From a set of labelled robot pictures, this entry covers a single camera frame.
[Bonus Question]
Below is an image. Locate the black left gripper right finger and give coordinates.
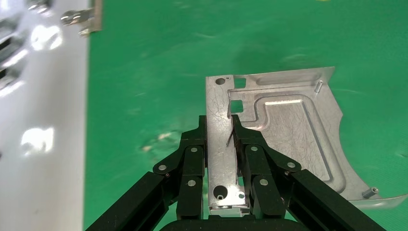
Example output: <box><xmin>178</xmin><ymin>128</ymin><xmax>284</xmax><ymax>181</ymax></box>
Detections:
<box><xmin>232</xmin><ymin>115</ymin><xmax>302</xmax><ymax>219</ymax></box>

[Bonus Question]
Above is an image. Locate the grey metal connector strip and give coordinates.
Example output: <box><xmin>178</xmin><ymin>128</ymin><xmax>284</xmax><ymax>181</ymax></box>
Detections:
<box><xmin>0</xmin><ymin>67</ymin><xmax>21</xmax><ymax>91</ymax></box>
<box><xmin>0</xmin><ymin>41</ymin><xmax>24</xmax><ymax>66</ymax></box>

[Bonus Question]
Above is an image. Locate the green table cloth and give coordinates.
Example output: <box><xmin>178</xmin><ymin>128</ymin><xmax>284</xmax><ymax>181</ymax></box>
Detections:
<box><xmin>83</xmin><ymin>0</ymin><xmax>408</xmax><ymax>231</ymax></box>

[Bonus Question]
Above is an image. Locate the embossed sheet metal plate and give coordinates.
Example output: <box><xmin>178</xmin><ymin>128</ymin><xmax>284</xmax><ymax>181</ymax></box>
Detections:
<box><xmin>205</xmin><ymin>66</ymin><xmax>408</xmax><ymax>218</ymax></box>

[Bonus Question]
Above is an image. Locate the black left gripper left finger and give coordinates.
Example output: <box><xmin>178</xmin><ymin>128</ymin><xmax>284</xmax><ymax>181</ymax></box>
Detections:
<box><xmin>153</xmin><ymin>115</ymin><xmax>208</xmax><ymax>220</ymax></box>

